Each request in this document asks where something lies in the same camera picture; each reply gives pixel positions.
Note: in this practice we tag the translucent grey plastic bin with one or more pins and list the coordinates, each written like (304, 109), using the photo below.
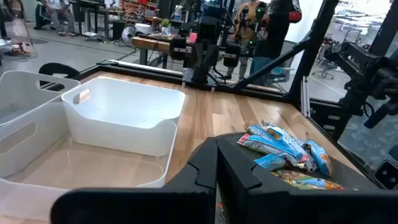
(18, 90)

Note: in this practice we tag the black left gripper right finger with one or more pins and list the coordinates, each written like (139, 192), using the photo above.
(280, 205)

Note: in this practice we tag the white floor fan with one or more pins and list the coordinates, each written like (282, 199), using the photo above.
(129, 35)

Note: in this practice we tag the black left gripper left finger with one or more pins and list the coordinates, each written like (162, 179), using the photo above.
(140, 205)

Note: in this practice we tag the white plastic bin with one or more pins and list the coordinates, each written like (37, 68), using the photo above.
(124, 137)

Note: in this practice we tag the small green desk plant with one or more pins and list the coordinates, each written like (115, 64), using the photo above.
(165, 24)

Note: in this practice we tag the black table camera box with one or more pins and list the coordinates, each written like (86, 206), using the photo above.
(387, 175)

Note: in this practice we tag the shelf with red bins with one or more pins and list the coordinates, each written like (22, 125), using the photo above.
(136, 9)

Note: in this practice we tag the black curved frame bracket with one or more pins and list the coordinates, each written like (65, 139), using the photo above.
(59, 68)

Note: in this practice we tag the black office desk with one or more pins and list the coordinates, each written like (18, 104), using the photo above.
(90, 3)

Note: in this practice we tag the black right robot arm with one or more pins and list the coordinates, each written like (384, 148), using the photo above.
(200, 76)

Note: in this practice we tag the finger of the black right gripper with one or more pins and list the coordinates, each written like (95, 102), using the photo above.
(199, 56)
(212, 56)

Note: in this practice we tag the round grey woven mat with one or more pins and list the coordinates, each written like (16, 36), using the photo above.
(351, 179)

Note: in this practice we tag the clear plastic bin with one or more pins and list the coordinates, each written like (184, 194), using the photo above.
(31, 140)

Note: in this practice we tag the black aluminium table frame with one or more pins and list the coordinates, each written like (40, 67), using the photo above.
(312, 46)

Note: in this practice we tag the black articulated mount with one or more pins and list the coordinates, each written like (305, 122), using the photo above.
(357, 65)

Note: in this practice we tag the grey office chair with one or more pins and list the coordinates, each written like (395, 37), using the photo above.
(326, 63)
(280, 74)

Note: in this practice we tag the pile of blue snack packets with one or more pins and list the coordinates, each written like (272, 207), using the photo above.
(270, 148)

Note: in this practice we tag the wooden workbench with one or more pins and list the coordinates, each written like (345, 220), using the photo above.
(149, 43)

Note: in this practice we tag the orange green Chewy granola bar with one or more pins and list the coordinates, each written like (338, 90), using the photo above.
(306, 182)

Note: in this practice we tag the person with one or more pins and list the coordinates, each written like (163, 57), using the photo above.
(280, 31)
(245, 25)
(57, 15)

